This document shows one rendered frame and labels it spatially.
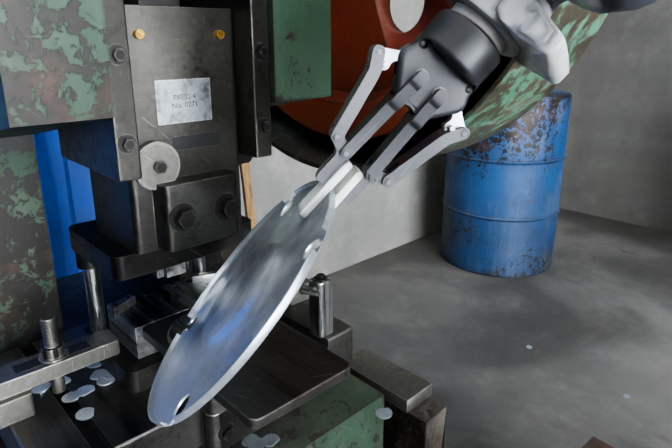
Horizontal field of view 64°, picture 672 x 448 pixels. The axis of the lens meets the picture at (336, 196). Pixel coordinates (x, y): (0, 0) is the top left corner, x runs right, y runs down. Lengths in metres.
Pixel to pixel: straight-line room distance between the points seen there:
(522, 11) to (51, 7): 0.41
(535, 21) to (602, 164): 3.43
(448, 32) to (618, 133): 3.37
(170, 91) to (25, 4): 0.18
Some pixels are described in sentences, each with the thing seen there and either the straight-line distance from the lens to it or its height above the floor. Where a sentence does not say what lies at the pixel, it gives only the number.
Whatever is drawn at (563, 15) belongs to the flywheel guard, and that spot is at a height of 1.16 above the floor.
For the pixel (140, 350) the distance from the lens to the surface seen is 0.77.
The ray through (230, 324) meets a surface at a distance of 0.53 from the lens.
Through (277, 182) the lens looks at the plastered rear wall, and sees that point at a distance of 2.38.
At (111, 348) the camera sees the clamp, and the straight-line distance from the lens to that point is 0.79.
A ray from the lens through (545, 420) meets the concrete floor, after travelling 1.93.
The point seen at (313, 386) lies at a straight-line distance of 0.61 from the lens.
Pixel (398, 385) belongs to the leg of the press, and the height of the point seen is 0.64.
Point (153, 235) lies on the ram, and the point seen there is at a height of 0.91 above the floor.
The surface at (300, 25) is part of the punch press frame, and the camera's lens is 0.71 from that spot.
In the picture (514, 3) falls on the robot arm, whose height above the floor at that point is 1.16.
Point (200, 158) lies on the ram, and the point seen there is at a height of 0.99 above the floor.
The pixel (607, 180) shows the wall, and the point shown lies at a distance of 3.92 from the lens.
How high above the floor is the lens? 1.14
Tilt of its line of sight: 16 degrees down
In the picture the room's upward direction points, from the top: straight up
